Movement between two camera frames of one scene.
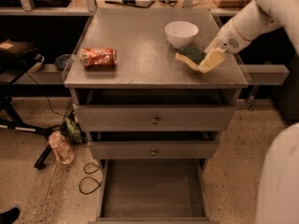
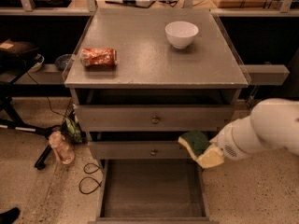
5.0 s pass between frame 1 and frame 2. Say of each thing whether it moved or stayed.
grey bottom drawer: stayed
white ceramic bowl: stayed
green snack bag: stayed
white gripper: moved
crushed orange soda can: stayed
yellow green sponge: moved
